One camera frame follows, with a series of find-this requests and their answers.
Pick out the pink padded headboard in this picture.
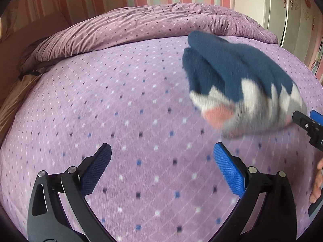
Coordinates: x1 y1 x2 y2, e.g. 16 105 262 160
0 10 71 66

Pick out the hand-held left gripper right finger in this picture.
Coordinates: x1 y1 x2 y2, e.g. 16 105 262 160
209 142 298 242

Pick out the purple dotted duvet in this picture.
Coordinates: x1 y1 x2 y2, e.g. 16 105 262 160
20 2 279 72

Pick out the bed with purple dotted sheet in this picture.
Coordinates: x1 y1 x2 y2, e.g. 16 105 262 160
0 35 323 242

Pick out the navy diamond-band knit sweater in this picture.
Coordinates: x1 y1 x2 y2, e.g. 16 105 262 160
182 30 309 139

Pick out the person's right hand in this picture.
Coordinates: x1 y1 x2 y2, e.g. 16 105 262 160
309 156 323 203

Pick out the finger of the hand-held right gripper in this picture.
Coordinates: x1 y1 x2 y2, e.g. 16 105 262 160
292 110 319 135
310 110 323 126

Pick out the tan pillow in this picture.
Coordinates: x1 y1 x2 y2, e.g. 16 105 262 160
0 74 41 142

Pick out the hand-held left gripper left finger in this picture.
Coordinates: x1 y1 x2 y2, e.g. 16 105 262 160
26 143 115 242

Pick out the white floral wardrobe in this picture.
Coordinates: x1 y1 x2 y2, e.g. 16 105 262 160
233 0 323 63

